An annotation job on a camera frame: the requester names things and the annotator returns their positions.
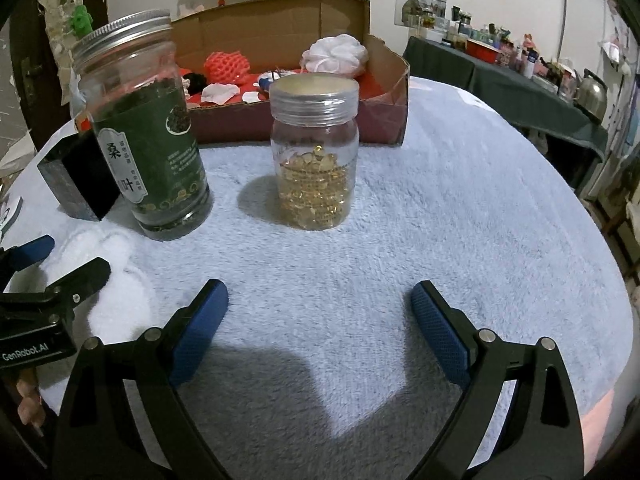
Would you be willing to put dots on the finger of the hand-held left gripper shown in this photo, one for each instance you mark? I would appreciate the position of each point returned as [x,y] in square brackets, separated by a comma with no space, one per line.
[30,252]
[85,272]

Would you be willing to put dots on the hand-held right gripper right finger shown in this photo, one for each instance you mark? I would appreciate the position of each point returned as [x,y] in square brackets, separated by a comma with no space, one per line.
[440,335]

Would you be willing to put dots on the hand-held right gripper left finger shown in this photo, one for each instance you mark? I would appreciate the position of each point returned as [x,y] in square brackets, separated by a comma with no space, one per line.
[197,340]

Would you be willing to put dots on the black scrunchie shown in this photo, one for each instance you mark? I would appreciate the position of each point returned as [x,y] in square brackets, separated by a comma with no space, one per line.
[197,80]

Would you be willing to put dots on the orange foam mesh net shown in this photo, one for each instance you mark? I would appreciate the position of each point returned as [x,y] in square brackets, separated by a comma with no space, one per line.
[225,67]

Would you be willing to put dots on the white mesh bath pouf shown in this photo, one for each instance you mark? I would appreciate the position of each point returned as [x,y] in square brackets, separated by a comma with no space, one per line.
[335,55]

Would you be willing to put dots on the cardboard box with red inside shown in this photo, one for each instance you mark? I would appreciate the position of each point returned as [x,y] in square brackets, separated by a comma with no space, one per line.
[280,30]

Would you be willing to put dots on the person's left hand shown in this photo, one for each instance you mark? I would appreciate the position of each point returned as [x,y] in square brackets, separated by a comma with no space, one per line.
[27,400]

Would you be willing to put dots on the black box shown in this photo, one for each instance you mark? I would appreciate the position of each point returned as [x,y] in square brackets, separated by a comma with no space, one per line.
[75,185]

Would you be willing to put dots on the tall jar with green label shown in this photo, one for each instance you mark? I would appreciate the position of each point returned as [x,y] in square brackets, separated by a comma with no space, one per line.
[150,160]

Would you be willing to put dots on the pink bed sheet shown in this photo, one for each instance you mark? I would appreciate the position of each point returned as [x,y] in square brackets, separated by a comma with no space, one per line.
[600,420]

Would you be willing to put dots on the dark wooden door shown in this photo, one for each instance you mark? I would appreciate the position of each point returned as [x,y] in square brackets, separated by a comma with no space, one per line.
[20,60]

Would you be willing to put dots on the cream hanging organizer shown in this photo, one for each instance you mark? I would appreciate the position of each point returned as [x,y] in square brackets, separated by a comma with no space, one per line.
[62,50]

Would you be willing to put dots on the small jar of yellow capsules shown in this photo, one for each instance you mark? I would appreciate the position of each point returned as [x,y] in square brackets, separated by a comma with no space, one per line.
[315,135]

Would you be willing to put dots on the green toy figure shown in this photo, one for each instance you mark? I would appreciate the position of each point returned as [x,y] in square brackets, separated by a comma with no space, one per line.
[81,19]

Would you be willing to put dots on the table with green cloth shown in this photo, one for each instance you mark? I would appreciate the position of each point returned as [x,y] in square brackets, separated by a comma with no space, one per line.
[500,90]

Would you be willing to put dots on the steel kettle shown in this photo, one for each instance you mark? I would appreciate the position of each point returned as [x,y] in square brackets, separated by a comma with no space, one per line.
[590,95]

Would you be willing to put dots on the red basin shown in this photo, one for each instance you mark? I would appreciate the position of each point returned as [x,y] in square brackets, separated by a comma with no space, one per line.
[482,49]

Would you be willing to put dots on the row of cosmetic bottles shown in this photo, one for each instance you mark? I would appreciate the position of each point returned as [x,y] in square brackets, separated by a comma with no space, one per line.
[500,40]

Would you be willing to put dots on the white fridge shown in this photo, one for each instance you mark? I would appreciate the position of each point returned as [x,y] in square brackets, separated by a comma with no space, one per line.
[585,25]

